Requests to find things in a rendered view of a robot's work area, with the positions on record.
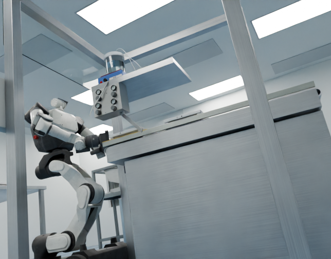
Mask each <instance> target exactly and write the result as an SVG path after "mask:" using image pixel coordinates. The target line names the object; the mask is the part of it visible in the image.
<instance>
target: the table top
mask: <svg viewBox="0 0 331 259"><path fill-rule="evenodd" d="M45 189H47V187H46V186H27V195H29V194H32V193H35V192H38V190H45ZM5 201H7V186H0V203H1V202H5Z"/></svg>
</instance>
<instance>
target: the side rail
mask: <svg viewBox="0 0 331 259"><path fill-rule="evenodd" d="M313 87H315V83H314V81H311V82H307V83H304V84H300V85H297V86H294V87H290V88H287V89H283V90H279V91H276V92H273V93H270V94H267V95H266V96H267V99H268V100H272V99H275V98H279V97H282V96H286V95H289V94H293V93H297V92H299V91H303V90H306V89H310V88H313ZM247 106H249V103H248V100H246V101H242V102H239V103H235V104H232V105H228V106H225V107H221V108H218V109H215V110H211V111H209V112H205V113H202V114H198V115H195V116H191V117H188V118H184V119H181V120H177V121H174V122H170V123H167V124H164V125H160V126H157V127H153V128H149V129H146V130H144V131H142V133H141V132H137V133H133V134H130V135H127V136H123V137H120V138H116V139H113V140H109V141H106V142H103V143H102V146H103V147H107V146H110V145H114V144H117V143H121V142H125V141H128V140H132V139H135V138H139V137H142V136H146V135H149V134H153V133H156V132H160V131H164V130H167V129H170V128H173V127H177V126H180V125H184V124H187V123H191V122H194V121H198V120H201V119H205V118H209V117H212V116H216V115H219V114H223V113H226V112H230V111H233V110H236V109H240V108H243V107H247Z"/></svg>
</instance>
